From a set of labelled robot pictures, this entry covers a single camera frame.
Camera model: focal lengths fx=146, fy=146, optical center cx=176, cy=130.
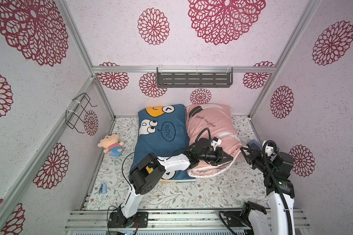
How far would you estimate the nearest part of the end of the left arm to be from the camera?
67 centimetres

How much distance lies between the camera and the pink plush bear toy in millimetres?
955

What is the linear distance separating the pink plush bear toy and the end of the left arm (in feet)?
1.64
